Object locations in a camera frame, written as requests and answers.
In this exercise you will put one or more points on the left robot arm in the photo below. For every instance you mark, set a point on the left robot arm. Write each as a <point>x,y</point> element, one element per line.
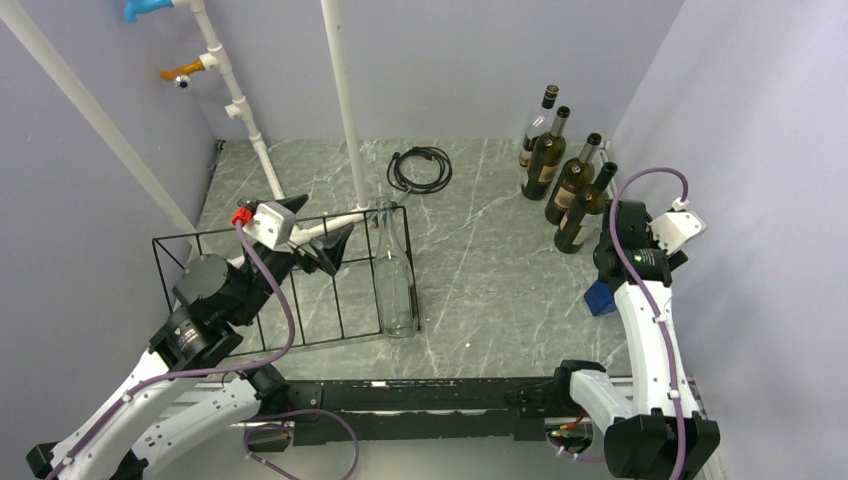
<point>180,393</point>

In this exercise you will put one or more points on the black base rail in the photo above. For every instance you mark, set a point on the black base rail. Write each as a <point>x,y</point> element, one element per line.
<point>324,411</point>

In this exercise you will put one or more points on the clear glass bottle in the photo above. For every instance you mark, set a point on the clear glass bottle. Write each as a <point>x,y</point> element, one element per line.
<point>394,282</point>

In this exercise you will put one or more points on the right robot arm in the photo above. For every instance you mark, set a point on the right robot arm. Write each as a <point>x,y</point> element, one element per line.
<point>659,431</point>

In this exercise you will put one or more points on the black wire wine rack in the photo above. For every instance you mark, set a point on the black wire wine rack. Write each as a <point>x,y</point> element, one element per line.
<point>218,300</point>

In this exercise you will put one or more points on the dark wine bottle grey cap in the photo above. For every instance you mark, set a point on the dark wine bottle grey cap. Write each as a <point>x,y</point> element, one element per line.
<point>546,157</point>

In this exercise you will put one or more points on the white pvc pipe frame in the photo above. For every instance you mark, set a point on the white pvc pipe frame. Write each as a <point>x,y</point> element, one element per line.
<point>23,27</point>

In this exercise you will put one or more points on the blue square glass bottle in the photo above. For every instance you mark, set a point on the blue square glass bottle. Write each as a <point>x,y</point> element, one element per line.
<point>599,299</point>

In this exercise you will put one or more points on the blue tap handle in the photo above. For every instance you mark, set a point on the blue tap handle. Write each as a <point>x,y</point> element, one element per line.
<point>134,8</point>

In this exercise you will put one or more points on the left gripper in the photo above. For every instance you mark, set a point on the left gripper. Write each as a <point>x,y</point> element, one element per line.
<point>329,247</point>

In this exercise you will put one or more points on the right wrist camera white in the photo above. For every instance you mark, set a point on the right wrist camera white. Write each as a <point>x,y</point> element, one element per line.
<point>672,229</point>

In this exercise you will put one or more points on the dark green wine bottle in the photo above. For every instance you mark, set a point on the dark green wine bottle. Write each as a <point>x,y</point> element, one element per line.
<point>585,213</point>

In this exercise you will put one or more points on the olive green wine bottle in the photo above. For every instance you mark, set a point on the olive green wine bottle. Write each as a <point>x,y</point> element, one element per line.
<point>576,173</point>

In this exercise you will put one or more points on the clear bottle black cap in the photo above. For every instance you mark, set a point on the clear bottle black cap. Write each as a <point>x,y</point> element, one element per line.
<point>538,121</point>

